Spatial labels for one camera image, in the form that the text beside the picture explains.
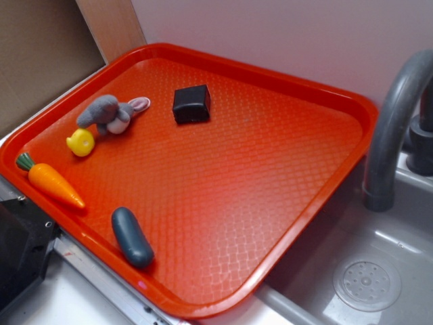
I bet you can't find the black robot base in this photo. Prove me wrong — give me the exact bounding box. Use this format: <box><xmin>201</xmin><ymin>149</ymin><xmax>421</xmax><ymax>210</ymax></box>
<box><xmin>1</xmin><ymin>198</ymin><xmax>58</xmax><ymax>315</ymax></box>

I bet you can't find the orange plastic tray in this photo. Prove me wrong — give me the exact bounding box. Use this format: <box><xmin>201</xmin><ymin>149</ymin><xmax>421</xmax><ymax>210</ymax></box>
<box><xmin>1</xmin><ymin>43</ymin><xmax>378</xmax><ymax>320</ymax></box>

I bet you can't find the dark gray faucet handle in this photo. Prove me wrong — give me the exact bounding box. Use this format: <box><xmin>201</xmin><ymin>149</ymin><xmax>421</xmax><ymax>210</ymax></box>
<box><xmin>406</xmin><ymin>81</ymin><xmax>432</xmax><ymax>176</ymax></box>

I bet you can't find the clear sink drain cover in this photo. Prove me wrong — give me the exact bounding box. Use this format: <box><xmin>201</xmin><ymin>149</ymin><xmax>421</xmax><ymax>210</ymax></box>
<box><xmin>333</xmin><ymin>258</ymin><xmax>402</xmax><ymax>312</ymax></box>

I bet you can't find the orange toy carrot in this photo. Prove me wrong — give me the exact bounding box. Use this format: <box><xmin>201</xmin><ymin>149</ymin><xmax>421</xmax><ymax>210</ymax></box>
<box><xmin>16</xmin><ymin>152</ymin><xmax>85</xmax><ymax>209</ymax></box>

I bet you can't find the gray plush bunny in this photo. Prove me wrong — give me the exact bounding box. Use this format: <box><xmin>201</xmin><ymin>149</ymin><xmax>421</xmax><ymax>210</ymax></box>
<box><xmin>76</xmin><ymin>95</ymin><xmax>151</xmax><ymax>135</ymax></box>

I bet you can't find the wooden board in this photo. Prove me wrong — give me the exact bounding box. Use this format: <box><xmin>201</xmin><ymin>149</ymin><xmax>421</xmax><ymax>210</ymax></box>
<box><xmin>76</xmin><ymin>0</ymin><xmax>147</xmax><ymax>64</ymax></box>

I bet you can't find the gray toy sink basin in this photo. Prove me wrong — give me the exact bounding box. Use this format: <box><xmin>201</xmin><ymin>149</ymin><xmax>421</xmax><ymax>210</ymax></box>
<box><xmin>256</xmin><ymin>154</ymin><xmax>432</xmax><ymax>324</ymax></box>

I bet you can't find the gray toy faucet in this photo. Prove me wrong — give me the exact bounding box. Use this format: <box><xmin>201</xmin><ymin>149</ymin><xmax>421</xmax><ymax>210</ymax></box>
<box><xmin>363</xmin><ymin>49</ymin><xmax>432</xmax><ymax>212</ymax></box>

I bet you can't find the yellow rubber duck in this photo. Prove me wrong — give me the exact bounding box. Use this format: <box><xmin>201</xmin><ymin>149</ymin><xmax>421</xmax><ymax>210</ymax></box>
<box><xmin>66</xmin><ymin>128</ymin><xmax>95</xmax><ymax>157</ymax></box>

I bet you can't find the dark gray oblong toy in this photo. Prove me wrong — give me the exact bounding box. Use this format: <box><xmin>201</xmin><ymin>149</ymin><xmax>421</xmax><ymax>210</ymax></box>
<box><xmin>112</xmin><ymin>207</ymin><xmax>154</xmax><ymax>269</ymax></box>

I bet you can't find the black rectangular block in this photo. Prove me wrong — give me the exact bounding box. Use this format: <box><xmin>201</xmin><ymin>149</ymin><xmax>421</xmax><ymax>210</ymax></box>
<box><xmin>173</xmin><ymin>85</ymin><xmax>211</xmax><ymax>125</ymax></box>

